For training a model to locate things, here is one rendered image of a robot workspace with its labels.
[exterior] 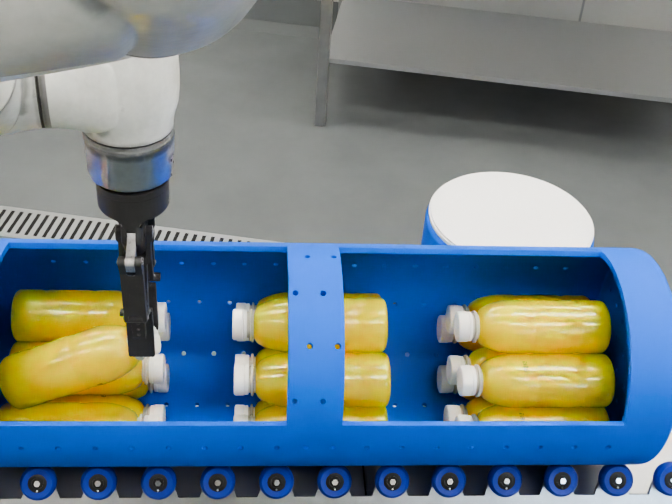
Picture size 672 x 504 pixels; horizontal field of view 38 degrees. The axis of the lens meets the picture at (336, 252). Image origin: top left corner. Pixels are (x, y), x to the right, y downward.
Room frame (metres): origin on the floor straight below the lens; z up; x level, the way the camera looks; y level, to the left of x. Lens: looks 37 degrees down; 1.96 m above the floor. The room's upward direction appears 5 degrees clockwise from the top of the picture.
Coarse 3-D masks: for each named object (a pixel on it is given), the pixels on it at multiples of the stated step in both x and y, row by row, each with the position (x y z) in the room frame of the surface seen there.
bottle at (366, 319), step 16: (272, 304) 0.91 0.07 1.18; (352, 304) 0.92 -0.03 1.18; (368, 304) 0.92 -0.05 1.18; (384, 304) 0.92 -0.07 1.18; (256, 320) 0.89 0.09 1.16; (272, 320) 0.89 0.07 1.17; (352, 320) 0.90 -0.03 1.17; (368, 320) 0.90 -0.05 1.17; (384, 320) 0.90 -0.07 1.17; (256, 336) 0.88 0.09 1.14; (272, 336) 0.88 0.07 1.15; (352, 336) 0.89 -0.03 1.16; (368, 336) 0.89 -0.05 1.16; (384, 336) 0.89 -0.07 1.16
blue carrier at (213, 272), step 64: (0, 256) 0.89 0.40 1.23; (64, 256) 1.00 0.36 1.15; (192, 256) 1.02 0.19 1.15; (256, 256) 1.03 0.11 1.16; (320, 256) 0.94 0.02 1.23; (384, 256) 1.04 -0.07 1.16; (448, 256) 1.05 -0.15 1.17; (512, 256) 1.06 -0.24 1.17; (576, 256) 1.01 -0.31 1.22; (640, 256) 1.00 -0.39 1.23; (0, 320) 0.99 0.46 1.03; (192, 320) 1.02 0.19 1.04; (320, 320) 0.84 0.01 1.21; (640, 320) 0.89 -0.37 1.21; (192, 384) 0.96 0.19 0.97; (320, 384) 0.79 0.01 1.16; (640, 384) 0.84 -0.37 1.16; (0, 448) 0.74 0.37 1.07; (64, 448) 0.75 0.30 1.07; (128, 448) 0.75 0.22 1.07; (192, 448) 0.76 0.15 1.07; (256, 448) 0.77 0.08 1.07; (320, 448) 0.78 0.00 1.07; (384, 448) 0.79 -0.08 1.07; (448, 448) 0.80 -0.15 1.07; (512, 448) 0.80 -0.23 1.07; (576, 448) 0.81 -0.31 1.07; (640, 448) 0.82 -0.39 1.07
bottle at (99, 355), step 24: (72, 336) 0.84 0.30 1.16; (96, 336) 0.83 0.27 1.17; (120, 336) 0.83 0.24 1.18; (24, 360) 0.82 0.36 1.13; (48, 360) 0.81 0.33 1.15; (72, 360) 0.81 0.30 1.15; (96, 360) 0.81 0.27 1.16; (120, 360) 0.81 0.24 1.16; (0, 384) 0.80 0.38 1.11; (24, 384) 0.80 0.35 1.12; (48, 384) 0.80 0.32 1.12; (72, 384) 0.80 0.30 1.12; (96, 384) 0.80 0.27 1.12; (24, 408) 0.80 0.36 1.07
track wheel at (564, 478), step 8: (544, 472) 0.86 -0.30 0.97; (552, 472) 0.85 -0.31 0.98; (560, 472) 0.85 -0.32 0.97; (568, 472) 0.85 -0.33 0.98; (544, 480) 0.85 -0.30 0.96; (552, 480) 0.84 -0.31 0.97; (560, 480) 0.84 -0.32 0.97; (568, 480) 0.85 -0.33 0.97; (576, 480) 0.85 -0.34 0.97; (552, 488) 0.84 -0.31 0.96; (560, 488) 0.84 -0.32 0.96; (568, 488) 0.84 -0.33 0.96; (560, 496) 0.83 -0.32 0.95
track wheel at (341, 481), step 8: (320, 472) 0.82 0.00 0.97; (328, 472) 0.82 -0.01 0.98; (336, 472) 0.82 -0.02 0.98; (344, 472) 0.82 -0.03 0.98; (320, 480) 0.81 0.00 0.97; (328, 480) 0.81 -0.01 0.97; (336, 480) 0.81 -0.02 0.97; (344, 480) 0.82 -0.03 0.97; (320, 488) 0.81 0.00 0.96; (328, 488) 0.81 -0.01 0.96; (336, 488) 0.81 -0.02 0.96; (344, 488) 0.81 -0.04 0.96; (328, 496) 0.80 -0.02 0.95; (336, 496) 0.80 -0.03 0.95
